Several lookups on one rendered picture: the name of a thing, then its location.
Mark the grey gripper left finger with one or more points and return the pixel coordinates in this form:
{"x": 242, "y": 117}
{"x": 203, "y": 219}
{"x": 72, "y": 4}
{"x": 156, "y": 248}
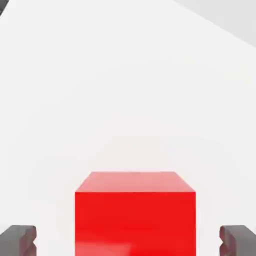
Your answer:
{"x": 16, "y": 242}

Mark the small red cube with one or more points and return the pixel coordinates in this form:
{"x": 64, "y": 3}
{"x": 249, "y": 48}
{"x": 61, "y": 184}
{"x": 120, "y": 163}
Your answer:
{"x": 135, "y": 220}

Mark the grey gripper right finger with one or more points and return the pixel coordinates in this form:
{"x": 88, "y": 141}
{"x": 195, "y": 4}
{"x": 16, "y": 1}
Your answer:
{"x": 240, "y": 242}

